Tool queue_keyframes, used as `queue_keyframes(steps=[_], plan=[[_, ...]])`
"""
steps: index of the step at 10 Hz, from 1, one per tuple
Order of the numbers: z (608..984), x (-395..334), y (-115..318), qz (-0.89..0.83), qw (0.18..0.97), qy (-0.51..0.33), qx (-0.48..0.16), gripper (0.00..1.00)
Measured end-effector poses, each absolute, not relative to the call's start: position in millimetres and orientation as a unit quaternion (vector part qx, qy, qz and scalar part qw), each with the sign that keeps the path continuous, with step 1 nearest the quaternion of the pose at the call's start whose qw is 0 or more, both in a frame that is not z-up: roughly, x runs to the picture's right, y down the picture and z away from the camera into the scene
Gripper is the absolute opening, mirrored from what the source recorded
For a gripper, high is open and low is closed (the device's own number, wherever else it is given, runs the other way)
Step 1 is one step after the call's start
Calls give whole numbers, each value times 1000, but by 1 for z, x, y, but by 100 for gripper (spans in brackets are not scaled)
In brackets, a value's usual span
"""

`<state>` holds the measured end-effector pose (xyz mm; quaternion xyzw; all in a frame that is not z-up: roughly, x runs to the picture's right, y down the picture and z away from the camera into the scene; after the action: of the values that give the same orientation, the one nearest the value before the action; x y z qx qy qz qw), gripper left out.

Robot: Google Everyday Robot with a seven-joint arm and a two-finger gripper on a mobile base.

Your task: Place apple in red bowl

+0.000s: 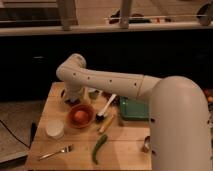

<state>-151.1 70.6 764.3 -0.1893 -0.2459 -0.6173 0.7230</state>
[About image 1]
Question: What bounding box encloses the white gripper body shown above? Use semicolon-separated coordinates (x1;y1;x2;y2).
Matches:
61;87;84;103

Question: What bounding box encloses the orange apple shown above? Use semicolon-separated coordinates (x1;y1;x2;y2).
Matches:
74;110;88;123

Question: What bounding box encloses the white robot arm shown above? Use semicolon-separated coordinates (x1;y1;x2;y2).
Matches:
56;54;213;171

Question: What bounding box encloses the red bowl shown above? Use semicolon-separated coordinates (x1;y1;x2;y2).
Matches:
67;104;94;129

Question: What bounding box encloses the white cup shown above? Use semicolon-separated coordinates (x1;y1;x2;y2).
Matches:
45;120;64;139

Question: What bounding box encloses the yellow stick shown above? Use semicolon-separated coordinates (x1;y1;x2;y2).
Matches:
98;115;115;134

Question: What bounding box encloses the green chili pepper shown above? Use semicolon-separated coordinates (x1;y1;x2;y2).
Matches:
92;134;108;165

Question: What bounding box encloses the silver fork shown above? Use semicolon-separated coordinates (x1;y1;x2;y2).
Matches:
38;144;73;161

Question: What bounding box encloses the green tray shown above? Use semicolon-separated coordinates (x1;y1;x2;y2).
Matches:
119;97;149;121

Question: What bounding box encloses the metal railing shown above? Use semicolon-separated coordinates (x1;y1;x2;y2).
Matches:
0;0;213;36

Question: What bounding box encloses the small metal cup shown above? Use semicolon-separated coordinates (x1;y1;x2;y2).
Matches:
142;136;150;153

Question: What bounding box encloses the white handled brush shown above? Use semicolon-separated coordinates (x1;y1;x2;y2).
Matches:
96;94;116;122

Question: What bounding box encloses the black cable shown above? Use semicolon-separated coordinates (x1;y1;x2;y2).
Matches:
0;119;38;149

